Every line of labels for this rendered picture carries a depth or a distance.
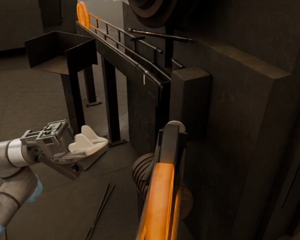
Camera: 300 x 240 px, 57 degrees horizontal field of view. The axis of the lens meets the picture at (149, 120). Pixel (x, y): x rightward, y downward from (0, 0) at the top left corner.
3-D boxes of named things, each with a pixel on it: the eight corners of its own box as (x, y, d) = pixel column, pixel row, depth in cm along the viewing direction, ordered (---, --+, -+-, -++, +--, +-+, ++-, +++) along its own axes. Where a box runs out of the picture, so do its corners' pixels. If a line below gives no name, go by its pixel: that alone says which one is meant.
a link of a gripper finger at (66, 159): (82, 155, 64) (51, 161, 67) (85, 161, 65) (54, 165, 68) (89, 143, 68) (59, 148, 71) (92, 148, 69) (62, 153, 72)
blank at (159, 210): (176, 148, 55) (159, 146, 55) (167, 205, 41) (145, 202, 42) (171, 206, 62) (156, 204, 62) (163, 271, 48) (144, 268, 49)
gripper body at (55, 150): (56, 136, 63) (13, 144, 67) (72, 164, 67) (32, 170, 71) (68, 118, 69) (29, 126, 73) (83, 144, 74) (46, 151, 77)
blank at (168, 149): (181, 113, 68) (167, 112, 69) (176, 148, 55) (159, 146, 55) (177, 164, 76) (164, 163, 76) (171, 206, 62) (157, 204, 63)
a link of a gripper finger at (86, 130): (99, 126, 65) (66, 132, 67) (109, 145, 67) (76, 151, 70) (103, 118, 67) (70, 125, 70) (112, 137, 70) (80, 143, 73)
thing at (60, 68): (76, 139, 185) (55, 30, 145) (108, 151, 175) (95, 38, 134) (53, 156, 171) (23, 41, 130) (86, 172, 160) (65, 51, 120)
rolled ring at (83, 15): (82, 3, 176) (87, 2, 177) (74, 1, 191) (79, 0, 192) (87, 33, 185) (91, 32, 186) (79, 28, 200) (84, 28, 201)
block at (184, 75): (192, 125, 101) (199, 64, 88) (205, 137, 95) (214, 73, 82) (167, 133, 97) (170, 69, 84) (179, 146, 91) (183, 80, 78)
